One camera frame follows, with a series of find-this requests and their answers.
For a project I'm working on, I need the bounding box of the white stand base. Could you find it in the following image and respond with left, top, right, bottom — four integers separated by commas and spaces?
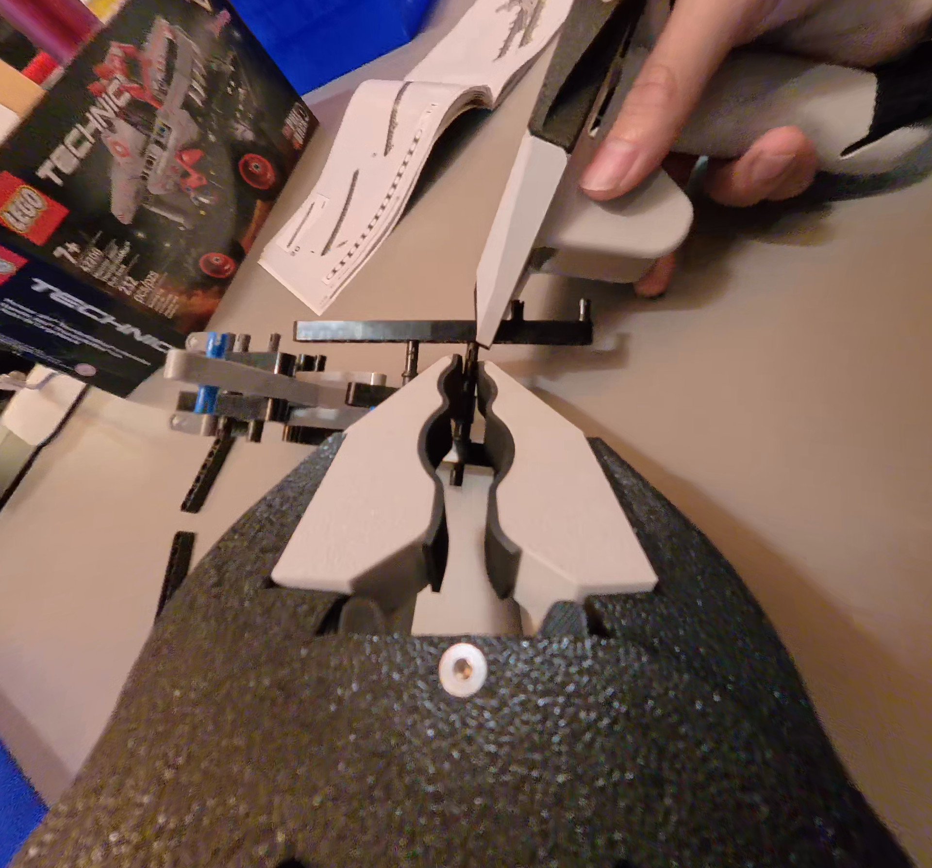
0, 364, 92, 447

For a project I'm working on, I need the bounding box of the white instruction booklet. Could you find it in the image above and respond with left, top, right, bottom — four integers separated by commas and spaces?
258, 0, 583, 316

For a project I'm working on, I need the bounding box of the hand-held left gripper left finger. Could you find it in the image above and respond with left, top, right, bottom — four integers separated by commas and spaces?
271, 355, 463, 603

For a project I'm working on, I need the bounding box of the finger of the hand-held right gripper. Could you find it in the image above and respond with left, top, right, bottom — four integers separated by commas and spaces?
475, 133, 570, 348

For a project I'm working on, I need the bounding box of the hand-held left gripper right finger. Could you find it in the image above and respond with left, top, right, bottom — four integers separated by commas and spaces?
477, 360, 660, 636

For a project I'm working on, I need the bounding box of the short black brick beam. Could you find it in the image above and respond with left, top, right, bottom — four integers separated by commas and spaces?
155, 531, 198, 622

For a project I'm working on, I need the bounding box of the maroon tumbler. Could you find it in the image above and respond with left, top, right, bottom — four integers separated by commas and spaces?
0, 0, 103, 65

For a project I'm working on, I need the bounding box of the long black pinned brick beam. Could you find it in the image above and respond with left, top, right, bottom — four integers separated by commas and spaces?
293, 299, 594, 487

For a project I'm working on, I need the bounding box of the black toy set box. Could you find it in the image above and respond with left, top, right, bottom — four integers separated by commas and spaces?
0, 0, 319, 397

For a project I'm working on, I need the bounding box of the medium black brick beam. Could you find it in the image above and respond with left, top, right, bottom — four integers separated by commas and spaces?
180, 420, 237, 514

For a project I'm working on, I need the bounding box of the blue divided bin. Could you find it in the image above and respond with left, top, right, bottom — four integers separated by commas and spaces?
211, 0, 441, 94

